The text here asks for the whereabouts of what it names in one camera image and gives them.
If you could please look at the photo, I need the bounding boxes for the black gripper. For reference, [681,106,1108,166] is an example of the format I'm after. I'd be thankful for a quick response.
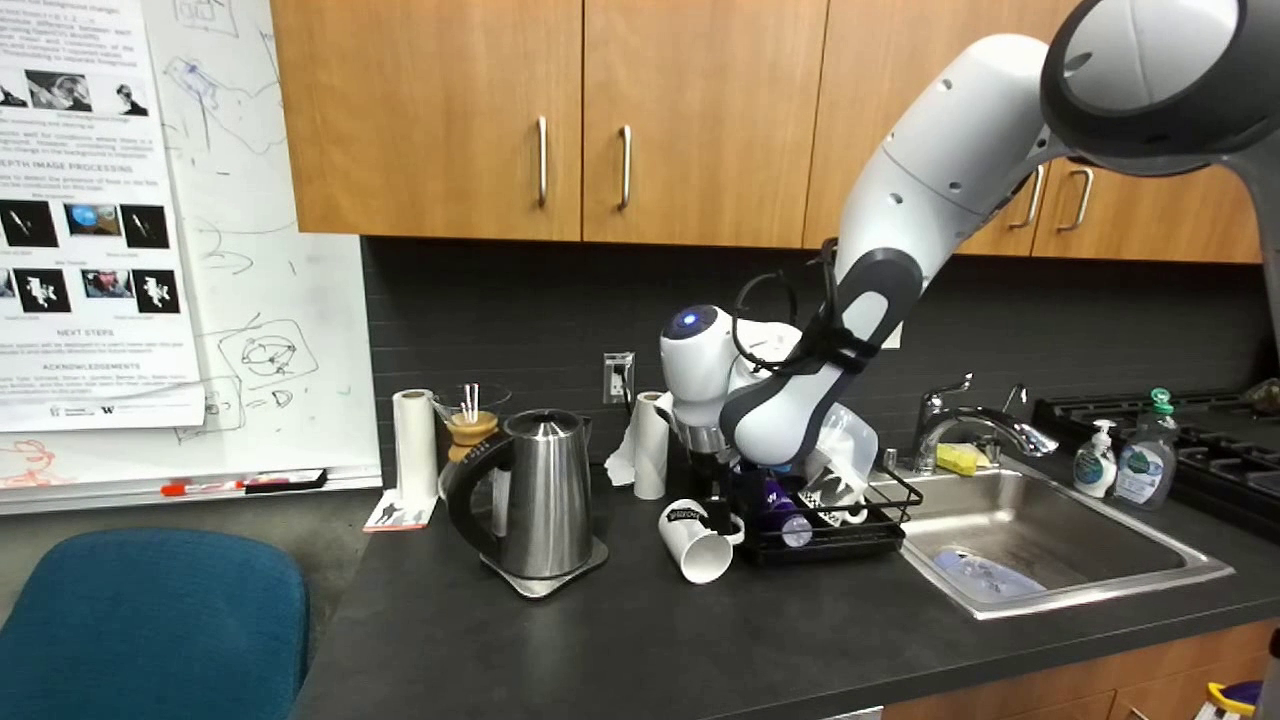
[666,427,750,535]

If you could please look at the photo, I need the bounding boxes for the white ceramic mug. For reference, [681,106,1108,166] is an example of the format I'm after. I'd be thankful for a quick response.
[652,494,750,587]

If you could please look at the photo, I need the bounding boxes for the dish soap bottle green cap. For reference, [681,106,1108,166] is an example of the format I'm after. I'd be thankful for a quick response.
[1113,384,1182,512]

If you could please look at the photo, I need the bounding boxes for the white funnel shaped cup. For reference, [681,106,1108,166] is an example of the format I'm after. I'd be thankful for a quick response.
[801,463,872,527]

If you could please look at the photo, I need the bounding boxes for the clear plastic food container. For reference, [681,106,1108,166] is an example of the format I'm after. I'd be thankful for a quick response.
[797,396,884,505]

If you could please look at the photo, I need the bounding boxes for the stainless steel electric kettle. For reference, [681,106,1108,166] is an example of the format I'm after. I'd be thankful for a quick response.
[437,404,611,604]

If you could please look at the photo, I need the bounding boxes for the yellow sponge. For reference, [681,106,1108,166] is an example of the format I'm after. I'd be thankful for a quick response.
[930,439,999,478]

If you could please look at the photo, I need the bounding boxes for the glass carafe wooden collar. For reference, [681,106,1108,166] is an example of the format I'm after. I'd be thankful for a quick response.
[437,379,510,469]

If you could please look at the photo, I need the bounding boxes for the chrome faucet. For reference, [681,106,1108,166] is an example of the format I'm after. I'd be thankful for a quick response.
[909,368,1057,471]

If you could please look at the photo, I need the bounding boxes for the slim white paper towel roll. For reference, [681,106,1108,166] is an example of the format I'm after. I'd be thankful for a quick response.
[388,384,444,517]

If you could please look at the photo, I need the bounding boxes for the stainless steel sink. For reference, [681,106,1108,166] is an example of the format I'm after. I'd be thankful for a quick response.
[889,457,1240,622]

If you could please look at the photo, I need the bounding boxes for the white pump soap dispenser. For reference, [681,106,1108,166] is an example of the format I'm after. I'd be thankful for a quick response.
[1069,417,1123,505]

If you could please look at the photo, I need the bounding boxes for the wooden base cabinet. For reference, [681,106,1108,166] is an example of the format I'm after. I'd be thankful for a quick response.
[875,614,1280,720]

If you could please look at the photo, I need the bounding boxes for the wooden cabinet door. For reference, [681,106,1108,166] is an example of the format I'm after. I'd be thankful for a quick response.
[262,0,587,247]
[1052,145,1266,269]
[579,0,832,250]
[801,0,1086,255]

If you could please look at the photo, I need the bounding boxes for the black whiteboard marker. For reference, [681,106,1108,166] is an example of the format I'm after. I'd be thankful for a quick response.
[238,463,332,494]

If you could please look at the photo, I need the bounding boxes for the whiteboard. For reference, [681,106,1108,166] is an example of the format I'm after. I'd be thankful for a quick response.
[0,0,385,520]

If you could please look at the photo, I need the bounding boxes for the black gas stove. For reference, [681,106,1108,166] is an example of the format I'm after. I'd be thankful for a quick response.
[1036,379,1280,538]

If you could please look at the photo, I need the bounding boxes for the red whiteboard marker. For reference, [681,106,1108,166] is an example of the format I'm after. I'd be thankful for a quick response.
[154,471,246,505]

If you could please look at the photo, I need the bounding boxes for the yellow blue clamp tool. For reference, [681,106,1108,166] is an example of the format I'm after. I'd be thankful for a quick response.
[1191,676,1266,720]

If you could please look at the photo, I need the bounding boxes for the research poster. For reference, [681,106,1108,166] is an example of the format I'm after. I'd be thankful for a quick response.
[0,0,206,439]

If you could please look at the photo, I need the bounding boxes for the black wire dish rack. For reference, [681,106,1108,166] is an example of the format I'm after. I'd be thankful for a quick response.
[734,453,927,567]

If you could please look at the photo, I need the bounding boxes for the wall power outlet plate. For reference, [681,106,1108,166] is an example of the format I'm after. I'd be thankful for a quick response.
[601,347,641,408]

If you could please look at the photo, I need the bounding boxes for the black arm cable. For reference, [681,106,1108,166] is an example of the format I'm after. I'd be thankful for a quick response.
[722,236,924,384]

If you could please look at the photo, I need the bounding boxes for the silver cabinet handle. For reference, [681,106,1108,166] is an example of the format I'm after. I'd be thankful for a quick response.
[528,112,552,213]
[1052,161,1101,239]
[1007,161,1052,236]
[611,120,634,216]

